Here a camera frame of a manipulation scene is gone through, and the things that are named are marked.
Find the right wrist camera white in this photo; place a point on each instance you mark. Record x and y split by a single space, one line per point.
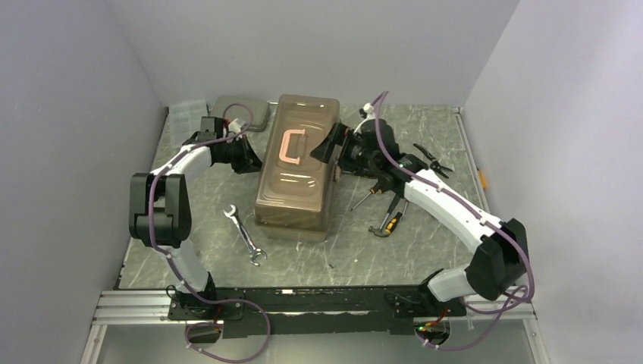
367 113

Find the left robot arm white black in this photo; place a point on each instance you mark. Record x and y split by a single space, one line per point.
160 213

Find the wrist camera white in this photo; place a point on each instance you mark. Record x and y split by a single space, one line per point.
237 125
367 113

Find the black yellow handled screwdriver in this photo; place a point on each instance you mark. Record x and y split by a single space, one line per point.
366 197

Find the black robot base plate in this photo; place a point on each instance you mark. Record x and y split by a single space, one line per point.
412 296

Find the translucent brown tool box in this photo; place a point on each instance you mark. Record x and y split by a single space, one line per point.
295 191

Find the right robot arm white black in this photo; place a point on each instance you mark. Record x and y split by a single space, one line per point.
499 248

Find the orange object at table edge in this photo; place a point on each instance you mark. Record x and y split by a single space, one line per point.
482 179

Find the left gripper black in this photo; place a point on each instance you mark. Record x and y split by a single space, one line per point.
249 161

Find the black needle-nose pliers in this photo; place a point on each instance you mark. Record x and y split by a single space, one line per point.
435 165

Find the claw hammer yellow black handle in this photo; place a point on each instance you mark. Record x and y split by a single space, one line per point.
391 218

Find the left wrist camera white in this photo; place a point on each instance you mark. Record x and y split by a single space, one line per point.
237 125

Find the large silver open-end wrench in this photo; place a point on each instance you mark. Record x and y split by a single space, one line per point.
254 251

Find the aluminium rail frame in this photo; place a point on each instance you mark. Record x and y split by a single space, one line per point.
146 307

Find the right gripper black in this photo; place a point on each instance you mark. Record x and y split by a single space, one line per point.
337 136

